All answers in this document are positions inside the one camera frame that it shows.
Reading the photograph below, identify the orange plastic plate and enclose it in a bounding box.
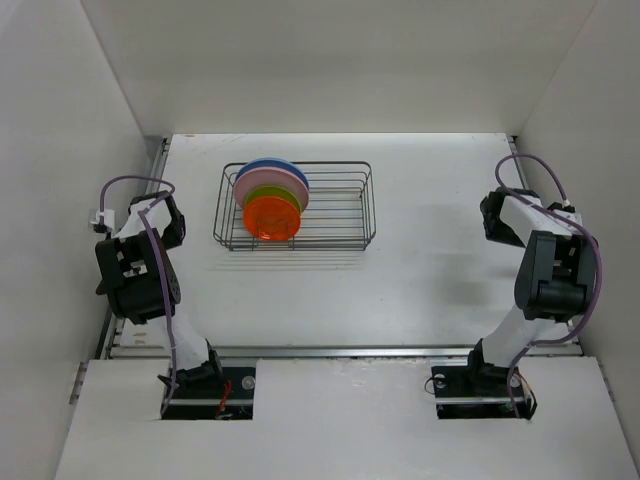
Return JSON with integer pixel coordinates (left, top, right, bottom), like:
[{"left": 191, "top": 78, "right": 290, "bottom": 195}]
[{"left": 243, "top": 196, "right": 301, "bottom": 242}]

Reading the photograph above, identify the pink plastic plate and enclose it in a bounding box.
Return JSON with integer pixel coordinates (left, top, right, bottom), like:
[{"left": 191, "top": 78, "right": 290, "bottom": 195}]
[{"left": 233, "top": 167, "right": 310, "bottom": 211}]

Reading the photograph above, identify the green plastic plate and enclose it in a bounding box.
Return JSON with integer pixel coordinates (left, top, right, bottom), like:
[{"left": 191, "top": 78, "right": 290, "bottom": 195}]
[{"left": 244, "top": 185, "right": 302, "bottom": 213}]

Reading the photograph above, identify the blue plastic plate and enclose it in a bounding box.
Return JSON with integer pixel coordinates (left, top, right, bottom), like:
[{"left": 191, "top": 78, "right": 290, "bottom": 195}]
[{"left": 236, "top": 157, "right": 309, "bottom": 186}]

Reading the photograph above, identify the grey wire dish rack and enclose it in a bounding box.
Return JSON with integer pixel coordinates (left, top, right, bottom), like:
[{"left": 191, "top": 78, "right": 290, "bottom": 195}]
[{"left": 213, "top": 158, "right": 376, "bottom": 251}]

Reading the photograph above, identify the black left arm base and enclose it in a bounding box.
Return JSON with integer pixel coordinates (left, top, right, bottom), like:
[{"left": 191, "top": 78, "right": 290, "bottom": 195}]
[{"left": 160, "top": 366, "right": 256, "bottom": 421}]

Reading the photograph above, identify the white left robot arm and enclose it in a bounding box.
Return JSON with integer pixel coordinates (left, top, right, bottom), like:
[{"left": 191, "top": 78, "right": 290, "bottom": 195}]
[{"left": 95, "top": 190, "right": 224, "bottom": 397}]

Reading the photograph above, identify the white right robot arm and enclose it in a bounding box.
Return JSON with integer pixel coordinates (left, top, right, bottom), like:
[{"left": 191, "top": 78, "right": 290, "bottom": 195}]
[{"left": 463, "top": 187, "right": 597, "bottom": 394}]

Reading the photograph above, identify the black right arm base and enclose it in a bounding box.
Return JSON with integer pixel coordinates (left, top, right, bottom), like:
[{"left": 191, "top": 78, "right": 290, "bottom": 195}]
[{"left": 429, "top": 364, "right": 538, "bottom": 420}]

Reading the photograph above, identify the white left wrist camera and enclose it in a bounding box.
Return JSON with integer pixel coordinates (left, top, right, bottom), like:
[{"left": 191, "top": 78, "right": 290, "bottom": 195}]
[{"left": 89, "top": 209, "right": 115, "bottom": 233}]

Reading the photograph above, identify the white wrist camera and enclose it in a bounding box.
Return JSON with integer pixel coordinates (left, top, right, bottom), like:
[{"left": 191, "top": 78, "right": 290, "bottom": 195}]
[
  {"left": 546, "top": 201, "right": 583, "bottom": 226},
  {"left": 89, "top": 209, "right": 115, "bottom": 233}
]

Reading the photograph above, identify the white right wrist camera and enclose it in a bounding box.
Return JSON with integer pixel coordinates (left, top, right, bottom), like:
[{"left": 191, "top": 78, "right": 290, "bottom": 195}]
[{"left": 546, "top": 201, "right": 583, "bottom": 226}]

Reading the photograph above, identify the aluminium front rail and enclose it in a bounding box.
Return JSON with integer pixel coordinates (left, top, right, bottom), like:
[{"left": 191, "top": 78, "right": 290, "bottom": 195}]
[{"left": 107, "top": 343, "right": 584, "bottom": 360}]

